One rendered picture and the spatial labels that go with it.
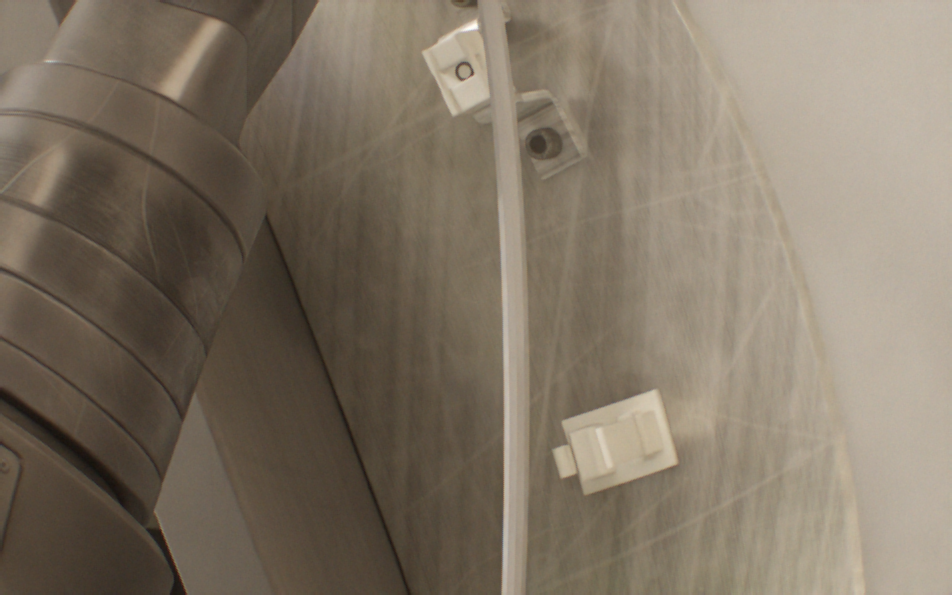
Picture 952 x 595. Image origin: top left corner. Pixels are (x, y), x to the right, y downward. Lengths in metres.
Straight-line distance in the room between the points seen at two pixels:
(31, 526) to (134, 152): 0.08
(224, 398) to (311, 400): 0.03
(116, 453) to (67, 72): 0.08
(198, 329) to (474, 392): 0.11
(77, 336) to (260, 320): 0.14
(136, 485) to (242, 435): 0.10
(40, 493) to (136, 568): 0.03
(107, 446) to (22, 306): 0.03
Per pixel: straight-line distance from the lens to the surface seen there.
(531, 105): 1.02
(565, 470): 1.02
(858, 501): 1.00
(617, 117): 1.02
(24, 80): 0.94
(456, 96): 1.01
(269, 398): 1.04
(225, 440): 1.02
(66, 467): 0.90
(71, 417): 0.91
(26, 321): 0.91
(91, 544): 0.91
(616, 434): 1.01
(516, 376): 1.00
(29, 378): 0.91
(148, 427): 0.93
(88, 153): 0.92
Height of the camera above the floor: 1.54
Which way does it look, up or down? 10 degrees down
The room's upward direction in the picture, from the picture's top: 3 degrees clockwise
